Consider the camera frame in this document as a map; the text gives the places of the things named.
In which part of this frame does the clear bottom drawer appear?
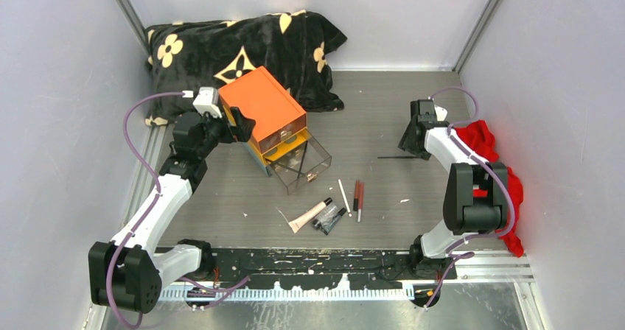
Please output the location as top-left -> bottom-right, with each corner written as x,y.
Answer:
267,135 -> 332,194

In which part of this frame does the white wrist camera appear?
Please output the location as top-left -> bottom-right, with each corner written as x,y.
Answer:
434,105 -> 448,122
192,87 -> 223,119

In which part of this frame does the orange drawer organizer box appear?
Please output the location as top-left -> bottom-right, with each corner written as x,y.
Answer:
219,66 -> 310,175

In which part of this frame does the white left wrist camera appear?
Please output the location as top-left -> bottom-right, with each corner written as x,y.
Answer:
192,87 -> 223,119

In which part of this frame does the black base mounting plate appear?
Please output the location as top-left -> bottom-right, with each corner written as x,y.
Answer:
187,247 -> 457,291

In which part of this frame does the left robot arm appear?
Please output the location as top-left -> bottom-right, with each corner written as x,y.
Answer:
88,107 -> 256,315

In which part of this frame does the pink makeup tube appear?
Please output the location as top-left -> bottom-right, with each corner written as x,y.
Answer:
288,197 -> 333,234

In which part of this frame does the clear black makeup bottle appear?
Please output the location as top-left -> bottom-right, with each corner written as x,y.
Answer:
311,203 -> 339,230

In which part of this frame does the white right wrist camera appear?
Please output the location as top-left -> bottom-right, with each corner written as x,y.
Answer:
434,105 -> 448,122

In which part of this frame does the black floral blanket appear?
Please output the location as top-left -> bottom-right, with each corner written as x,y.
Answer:
144,10 -> 347,127

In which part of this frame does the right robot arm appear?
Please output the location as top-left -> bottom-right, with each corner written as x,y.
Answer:
399,99 -> 514,279

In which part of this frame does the aluminium front rail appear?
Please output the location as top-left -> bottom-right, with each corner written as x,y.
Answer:
91,252 -> 534,303

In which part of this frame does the white makeup pencil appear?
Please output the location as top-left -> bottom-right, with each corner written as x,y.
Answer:
338,178 -> 352,216

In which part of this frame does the black mascara tube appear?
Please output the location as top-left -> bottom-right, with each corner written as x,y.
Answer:
321,208 -> 346,235

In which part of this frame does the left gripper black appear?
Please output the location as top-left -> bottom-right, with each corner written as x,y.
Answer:
196,108 -> 254,158

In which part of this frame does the red cloth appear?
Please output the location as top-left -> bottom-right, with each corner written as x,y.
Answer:
455,120 -> 525,257

